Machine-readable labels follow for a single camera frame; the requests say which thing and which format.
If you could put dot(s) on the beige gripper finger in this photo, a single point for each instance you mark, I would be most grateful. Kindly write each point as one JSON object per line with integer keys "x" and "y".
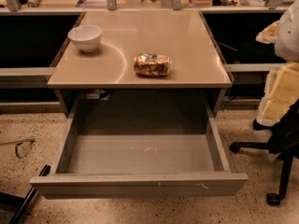
{"x": 281, "y": 91}
{"x": 268, "y": 34}

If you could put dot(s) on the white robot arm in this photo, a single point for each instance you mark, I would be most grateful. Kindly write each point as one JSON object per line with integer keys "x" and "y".
{"x": 286, "y": 47}

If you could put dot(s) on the grey cabinet with beige top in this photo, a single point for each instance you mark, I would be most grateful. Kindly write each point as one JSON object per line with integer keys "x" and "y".
{"x": 102, "y": 84}

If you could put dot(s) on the open grey top drawer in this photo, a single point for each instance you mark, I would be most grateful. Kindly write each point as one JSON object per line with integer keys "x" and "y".
{"x": 159, "y": 144}

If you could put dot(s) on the white ceramic bowl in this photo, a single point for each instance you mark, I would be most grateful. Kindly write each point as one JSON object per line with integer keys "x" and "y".
{"x": 86, "y": 38}

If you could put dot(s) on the black stand leg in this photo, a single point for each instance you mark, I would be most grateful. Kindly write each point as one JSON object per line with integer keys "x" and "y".
{"x": 16, "y": 205}

